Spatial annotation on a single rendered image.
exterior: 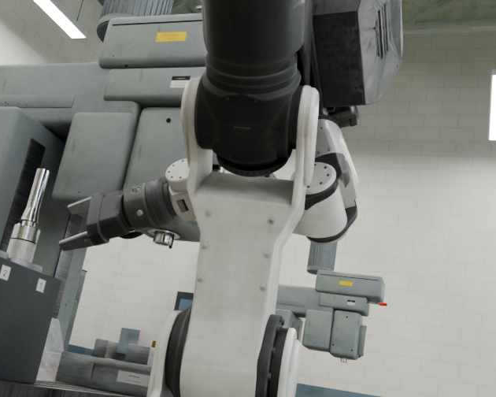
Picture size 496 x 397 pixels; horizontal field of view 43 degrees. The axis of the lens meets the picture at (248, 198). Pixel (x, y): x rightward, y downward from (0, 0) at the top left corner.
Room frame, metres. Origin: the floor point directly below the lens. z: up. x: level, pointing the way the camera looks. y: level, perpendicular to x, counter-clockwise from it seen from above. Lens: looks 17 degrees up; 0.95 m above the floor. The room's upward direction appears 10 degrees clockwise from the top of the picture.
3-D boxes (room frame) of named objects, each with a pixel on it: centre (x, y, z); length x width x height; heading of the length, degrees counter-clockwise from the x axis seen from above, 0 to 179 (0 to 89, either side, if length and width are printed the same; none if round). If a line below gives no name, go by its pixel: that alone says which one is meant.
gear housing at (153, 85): (1.61, 0.24, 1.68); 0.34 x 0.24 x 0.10; 68
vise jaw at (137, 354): (1.54, 0.16, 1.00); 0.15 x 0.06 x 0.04; 158
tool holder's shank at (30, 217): (1.15, 0.39, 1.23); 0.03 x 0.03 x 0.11
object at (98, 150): (1.67, 0.38, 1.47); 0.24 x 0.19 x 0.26; 158
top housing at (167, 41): (1.60, 0.21, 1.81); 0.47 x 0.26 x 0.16; 68
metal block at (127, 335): (1.57, 0.21, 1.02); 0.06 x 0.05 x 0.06; 158
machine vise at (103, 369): (1.55, 0.18, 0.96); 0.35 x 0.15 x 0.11; 68
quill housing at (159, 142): (1.60, 0.20, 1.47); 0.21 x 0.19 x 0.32; 158
